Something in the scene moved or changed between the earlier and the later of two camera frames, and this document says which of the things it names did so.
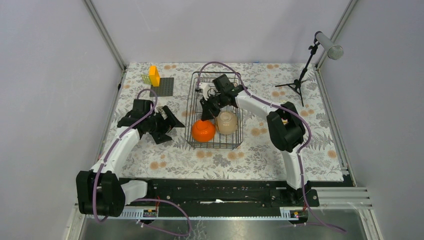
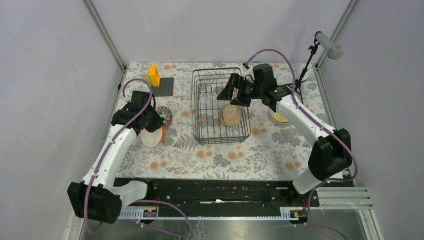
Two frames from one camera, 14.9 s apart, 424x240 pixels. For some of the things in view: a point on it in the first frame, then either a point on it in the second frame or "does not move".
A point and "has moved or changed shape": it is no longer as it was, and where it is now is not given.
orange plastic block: x=154 y=76 does not move
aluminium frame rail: x=106 y=34 does not move
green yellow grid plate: x=146 y=79 does not move
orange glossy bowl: x=203 y=131 has moved or changed shape
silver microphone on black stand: x=334 y=52 does not move
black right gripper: x=208 y=112 to x=226 y=93
